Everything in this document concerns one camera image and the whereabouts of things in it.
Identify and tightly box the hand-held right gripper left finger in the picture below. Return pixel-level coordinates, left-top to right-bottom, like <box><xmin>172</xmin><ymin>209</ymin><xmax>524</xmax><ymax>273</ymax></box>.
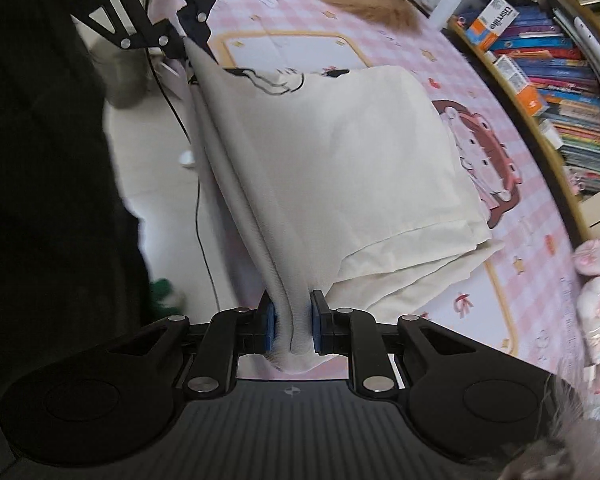
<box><xmin>92</xmin><ymin>289</ymin><xmax>278</xmax><ymax>400</ymax></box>

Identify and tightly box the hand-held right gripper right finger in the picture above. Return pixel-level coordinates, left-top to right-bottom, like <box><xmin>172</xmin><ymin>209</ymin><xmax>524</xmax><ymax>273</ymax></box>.
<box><xmin>310</xmin><ymin>289</ymin><xmax>491</xmax><ymax>399</ymax></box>

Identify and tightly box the cream printed t-shirt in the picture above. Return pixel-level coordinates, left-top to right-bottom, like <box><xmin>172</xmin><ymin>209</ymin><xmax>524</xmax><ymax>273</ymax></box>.
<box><xmin>182</xmin><ymin>37</ymin><xmax>505</xmax><ymax>376</ymax></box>

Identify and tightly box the green white object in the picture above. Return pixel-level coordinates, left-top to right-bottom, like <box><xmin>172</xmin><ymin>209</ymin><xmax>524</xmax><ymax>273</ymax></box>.
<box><xmin>147</xmin><ymin>277</ymin><xmax>187</xmax><ymax>311</ymax></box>

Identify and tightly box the person's black clothing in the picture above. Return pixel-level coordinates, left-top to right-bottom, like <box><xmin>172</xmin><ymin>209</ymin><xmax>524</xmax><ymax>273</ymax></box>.
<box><xmin>0</xmin><ymin>0</ymin><xmax>153</xmax><ymax>461</ymax></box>

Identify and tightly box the pink checked desk mat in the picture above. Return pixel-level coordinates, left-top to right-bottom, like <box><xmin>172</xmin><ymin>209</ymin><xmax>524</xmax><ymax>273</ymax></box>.
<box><xmin>155</xmin><ymin>0</ymin><xmax>600</xmax><ymax>396</ymax></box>

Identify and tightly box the tall white orange box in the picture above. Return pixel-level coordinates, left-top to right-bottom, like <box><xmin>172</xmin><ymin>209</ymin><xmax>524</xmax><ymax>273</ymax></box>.
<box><xmin>465</xmin><ymin>0</ymin><xmax>521</xmax><ymax>52</ymax></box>

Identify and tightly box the wide white orange box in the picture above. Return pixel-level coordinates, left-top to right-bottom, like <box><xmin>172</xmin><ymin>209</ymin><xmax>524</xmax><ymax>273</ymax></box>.
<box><xmin>492</xmin><ymin>54</ymin><xmax>548</xmax><ymax>118</ymax></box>

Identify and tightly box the row of colourful books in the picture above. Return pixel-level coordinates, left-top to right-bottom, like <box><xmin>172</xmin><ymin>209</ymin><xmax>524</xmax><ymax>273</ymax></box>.
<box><xmin>490</xmin><ymin>5</ymin><xmax>600</xmax><ymax>226</ymax></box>

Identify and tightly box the white tablet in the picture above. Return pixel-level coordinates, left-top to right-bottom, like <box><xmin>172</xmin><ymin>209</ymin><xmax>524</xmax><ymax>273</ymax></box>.
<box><xmin>552</xmin><ymin>7</ymin><xmax>600</xmax><ymax>96</ymax></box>

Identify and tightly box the black cable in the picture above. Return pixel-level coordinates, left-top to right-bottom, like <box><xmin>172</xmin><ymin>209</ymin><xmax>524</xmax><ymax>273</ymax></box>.
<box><xmin>147</xmin><ymin>0</ymin><xmax>226</xmax><ymax>311</ymax></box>

